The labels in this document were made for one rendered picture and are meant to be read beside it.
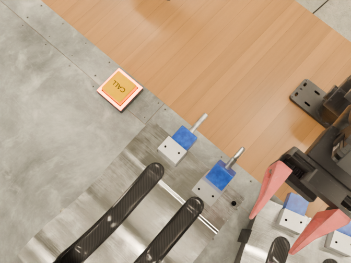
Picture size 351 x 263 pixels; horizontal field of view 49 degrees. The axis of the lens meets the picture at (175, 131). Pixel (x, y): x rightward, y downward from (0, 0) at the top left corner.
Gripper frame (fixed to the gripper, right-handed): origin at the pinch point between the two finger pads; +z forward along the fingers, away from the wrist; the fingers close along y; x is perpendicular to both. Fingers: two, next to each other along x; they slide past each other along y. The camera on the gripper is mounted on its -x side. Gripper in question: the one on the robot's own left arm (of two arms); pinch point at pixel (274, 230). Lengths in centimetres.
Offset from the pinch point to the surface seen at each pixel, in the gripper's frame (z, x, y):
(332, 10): -124, 123, -23
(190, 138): -7.8, 29.4, -19.5
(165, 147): -2.4, 27.9, -21.8
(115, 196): 11.7, 30.9, -22.8
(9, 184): 27, 39, -44
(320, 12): -119, 123, -27
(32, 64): 3, 40, -63
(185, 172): -1.7, 30.6, -15.6
